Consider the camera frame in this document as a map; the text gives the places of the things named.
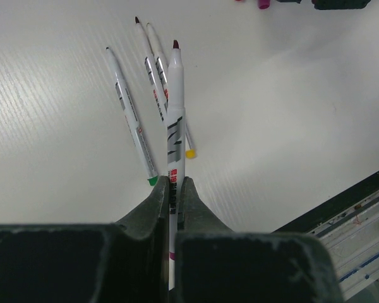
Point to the yellow-ended white pen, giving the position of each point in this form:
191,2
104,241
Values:
162,67

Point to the green-ended white pen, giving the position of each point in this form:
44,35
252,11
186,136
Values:
132,118

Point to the aluminium frame rail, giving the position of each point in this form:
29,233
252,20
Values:
348,226

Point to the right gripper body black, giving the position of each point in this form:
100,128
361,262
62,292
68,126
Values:
339,4

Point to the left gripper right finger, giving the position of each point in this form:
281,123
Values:
216,264

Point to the purple pen cap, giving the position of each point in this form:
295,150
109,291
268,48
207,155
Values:
263,4

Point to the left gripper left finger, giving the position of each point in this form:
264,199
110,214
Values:
124,261

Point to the purple-ended white pen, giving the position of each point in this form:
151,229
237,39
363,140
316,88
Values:
176,146

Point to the red-ended white pen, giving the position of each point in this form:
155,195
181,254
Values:
152,72

